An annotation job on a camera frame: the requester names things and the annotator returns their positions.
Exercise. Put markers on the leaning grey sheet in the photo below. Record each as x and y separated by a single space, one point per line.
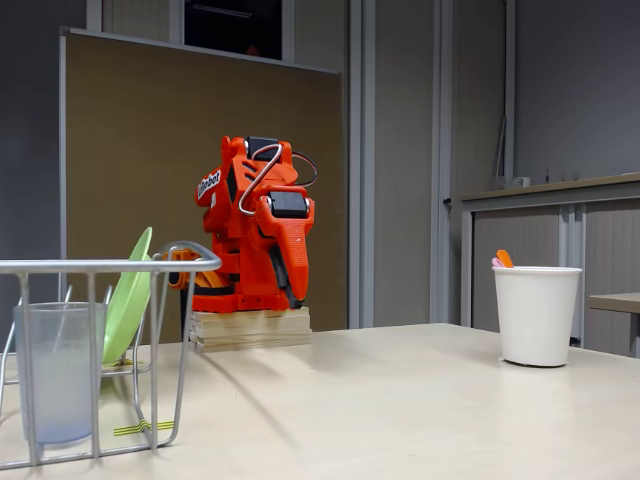
501 150

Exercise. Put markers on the wooden base block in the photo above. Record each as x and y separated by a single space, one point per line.
250 330

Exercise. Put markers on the beige side table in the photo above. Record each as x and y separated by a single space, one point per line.
617 301

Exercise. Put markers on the short yellow black tape marker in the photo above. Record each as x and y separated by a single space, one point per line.
125 362

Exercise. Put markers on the brown pin board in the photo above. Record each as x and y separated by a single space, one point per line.
125 150

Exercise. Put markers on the dark window pane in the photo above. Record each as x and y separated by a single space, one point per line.
225 30

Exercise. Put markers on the green plastic plate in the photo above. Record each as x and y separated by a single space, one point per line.
127 305

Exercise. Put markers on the translucent grey plastic cup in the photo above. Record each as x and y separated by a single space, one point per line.
60 380

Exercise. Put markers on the red robot arm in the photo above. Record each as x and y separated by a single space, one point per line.
235 225

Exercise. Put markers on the small white box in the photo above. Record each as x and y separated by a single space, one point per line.
520 182

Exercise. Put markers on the pink plastic fork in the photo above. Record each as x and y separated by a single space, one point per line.
496 262

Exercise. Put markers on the white paper cup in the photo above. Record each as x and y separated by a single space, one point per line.
537 320

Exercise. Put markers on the orange idle robot arm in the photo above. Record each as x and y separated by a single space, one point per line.
182 253

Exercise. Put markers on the orange plastic knife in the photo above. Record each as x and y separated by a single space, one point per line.
505 259

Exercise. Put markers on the grey sliding door cabinet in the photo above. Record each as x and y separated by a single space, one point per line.
610 240

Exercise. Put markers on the long yellow black tape marker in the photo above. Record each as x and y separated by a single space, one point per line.
130 429

